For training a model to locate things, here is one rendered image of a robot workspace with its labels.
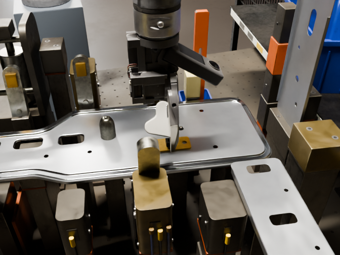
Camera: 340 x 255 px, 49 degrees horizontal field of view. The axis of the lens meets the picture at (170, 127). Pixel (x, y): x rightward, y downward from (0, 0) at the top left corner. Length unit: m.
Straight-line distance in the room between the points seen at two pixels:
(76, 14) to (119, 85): 0.44
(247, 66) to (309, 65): 0.98
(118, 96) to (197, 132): 0.73
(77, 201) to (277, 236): 0.34
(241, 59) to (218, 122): 0.96
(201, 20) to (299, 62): 0.23
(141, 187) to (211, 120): 0.29
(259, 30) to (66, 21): 0.60
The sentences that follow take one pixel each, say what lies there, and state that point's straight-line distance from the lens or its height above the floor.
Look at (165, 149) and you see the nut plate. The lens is 0.74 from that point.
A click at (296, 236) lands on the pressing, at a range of 0.64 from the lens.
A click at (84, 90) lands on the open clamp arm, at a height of 1.03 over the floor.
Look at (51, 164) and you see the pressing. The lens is 0.75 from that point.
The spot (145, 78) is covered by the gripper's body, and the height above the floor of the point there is 1.18.
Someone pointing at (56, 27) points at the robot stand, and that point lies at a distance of 1.22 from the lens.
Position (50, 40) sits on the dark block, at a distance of 0.95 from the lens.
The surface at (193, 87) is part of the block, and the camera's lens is 0.88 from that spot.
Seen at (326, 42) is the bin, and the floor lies 1.16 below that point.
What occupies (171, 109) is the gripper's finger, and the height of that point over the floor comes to 1.13.
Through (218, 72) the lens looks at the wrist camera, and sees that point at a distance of 0.66.
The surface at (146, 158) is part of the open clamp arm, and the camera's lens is 0.60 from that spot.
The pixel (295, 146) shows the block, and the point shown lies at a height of 1.02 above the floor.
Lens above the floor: 1.49
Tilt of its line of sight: 37 degrees down
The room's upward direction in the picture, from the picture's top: straight up
